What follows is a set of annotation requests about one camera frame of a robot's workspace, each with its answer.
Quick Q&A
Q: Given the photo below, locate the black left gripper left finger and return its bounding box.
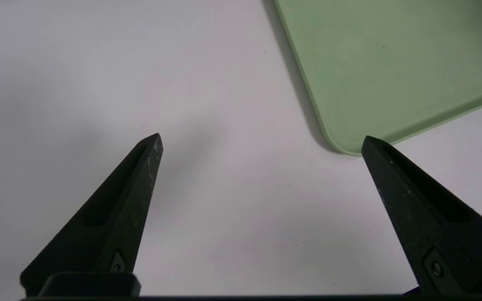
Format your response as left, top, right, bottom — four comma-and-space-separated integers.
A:
20, 133, 164, 297

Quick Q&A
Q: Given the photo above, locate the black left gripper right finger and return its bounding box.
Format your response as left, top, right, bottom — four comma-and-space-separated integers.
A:
361, 135, 482, 297

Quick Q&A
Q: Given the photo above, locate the light green plastic tray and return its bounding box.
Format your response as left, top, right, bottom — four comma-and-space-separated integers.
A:
274, 0, 482, 156

